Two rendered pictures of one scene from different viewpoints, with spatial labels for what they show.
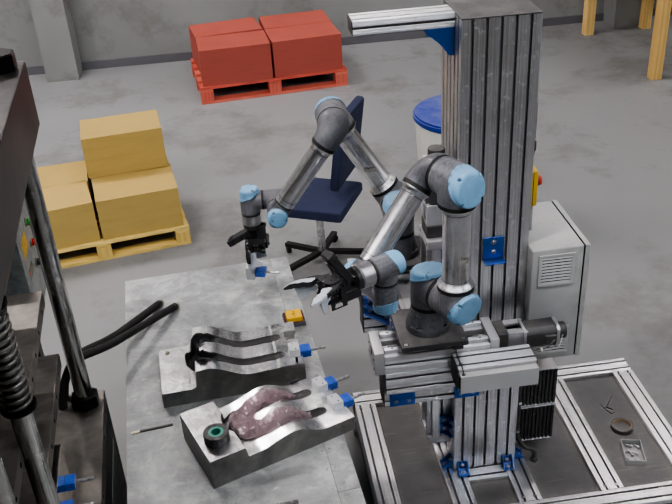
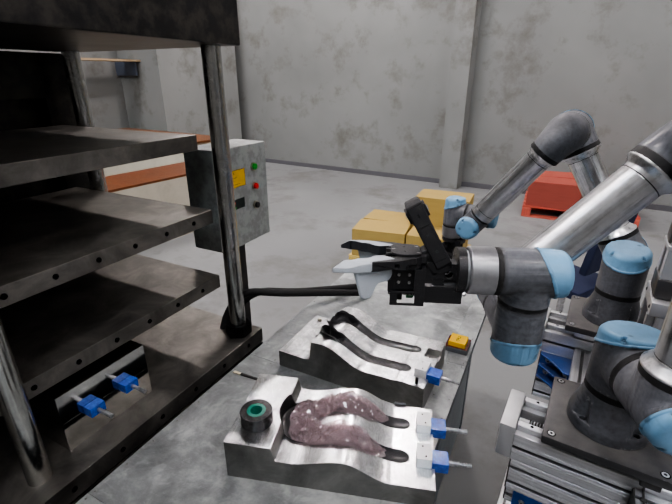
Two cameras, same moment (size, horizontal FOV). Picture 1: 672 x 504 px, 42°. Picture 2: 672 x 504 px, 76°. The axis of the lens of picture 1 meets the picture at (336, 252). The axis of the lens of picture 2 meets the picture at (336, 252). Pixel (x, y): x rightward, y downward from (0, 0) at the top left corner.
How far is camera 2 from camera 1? 1.89 m
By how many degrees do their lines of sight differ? 34
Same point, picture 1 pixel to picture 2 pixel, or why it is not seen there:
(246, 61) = (561, 195)
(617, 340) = not seen: outside the picture
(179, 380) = (304, 346)
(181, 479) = (216, 442)
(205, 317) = (384, 310)
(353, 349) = not seen: hidden behind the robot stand
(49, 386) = (179, 293)
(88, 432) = (214, 354)
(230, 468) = (249, 462)
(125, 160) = (439, 218)
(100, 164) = not seen: hidden behind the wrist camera
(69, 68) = (452, 181)
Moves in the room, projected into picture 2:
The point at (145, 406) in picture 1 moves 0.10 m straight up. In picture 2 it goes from (268, 355) to (267, 331)
